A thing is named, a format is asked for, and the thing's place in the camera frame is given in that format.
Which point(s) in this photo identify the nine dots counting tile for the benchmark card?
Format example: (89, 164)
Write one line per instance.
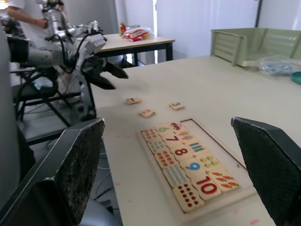
(174, 175)

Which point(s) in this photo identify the number two tile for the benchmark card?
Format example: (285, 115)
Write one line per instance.
(147, 113)

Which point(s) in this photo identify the teal plastic tray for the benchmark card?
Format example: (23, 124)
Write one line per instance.
(297, 78)

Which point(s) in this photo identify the yellow blue dots tile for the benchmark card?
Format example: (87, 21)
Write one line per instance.
(208, 161)

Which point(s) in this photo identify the eight dots counting tile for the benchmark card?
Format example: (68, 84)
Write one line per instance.
(164, 159)

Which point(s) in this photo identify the ten dots counting tile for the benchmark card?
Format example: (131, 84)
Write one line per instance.
(188, 196)

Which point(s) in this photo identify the number seven tile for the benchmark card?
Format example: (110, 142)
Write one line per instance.
(172, 139)

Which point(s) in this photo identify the number six tile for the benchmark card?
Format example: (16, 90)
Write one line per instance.
(163, 130)

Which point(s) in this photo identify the red white snack bag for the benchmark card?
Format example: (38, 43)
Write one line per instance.
(137, 34)

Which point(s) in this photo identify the ice creams picture tile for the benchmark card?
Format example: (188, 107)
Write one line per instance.
(185, 136)

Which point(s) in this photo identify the number nine tile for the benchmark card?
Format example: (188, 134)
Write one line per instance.
(192, 166)

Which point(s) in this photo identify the number ten tile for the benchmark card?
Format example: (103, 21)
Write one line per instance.
(207, 187)

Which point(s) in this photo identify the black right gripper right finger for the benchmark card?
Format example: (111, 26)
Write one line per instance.
(272, 164)

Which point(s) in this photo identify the person in white shirt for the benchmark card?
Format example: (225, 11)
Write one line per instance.
(23, 16)

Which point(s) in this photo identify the red car picture tile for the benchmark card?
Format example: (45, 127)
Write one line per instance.
(176, 126)

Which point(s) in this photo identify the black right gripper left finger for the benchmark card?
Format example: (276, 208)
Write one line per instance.
(70, 169)

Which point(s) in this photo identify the number eight tile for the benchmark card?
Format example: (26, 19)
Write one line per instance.
(180, 151)

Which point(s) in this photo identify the clear bag of blue clips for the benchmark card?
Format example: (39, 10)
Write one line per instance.
(277, 66)

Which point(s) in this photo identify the six dots counting tile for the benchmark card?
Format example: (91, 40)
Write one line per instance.
(149, 134)

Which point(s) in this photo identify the black metal chair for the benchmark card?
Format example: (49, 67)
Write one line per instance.
(47, 94)

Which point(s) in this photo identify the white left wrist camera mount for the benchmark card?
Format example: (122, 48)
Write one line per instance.
(92, 44)

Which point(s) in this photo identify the wooden background table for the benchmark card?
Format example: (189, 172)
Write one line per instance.
(141, 43)

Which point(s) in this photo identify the silver background robot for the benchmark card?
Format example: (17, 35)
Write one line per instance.
(55, 21)

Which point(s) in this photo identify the pale green plastic basket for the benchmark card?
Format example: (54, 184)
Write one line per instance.
(247, 44)

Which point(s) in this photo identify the seven dots counting tile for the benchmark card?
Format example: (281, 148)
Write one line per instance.
(157, 146)

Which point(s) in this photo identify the number three tile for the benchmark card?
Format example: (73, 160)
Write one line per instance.
(176, 106)

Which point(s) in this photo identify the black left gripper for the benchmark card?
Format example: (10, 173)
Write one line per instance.
(94, 66)

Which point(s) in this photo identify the blue green bars tile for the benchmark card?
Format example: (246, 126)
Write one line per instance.
(196, 147)

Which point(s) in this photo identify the orange carrots tile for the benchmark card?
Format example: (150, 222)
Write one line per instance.
(224, 181)

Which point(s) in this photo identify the number one tile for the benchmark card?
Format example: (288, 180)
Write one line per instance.
(133, 100)

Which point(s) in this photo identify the wooden number puzzle board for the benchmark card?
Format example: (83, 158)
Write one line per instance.
(150, 188)

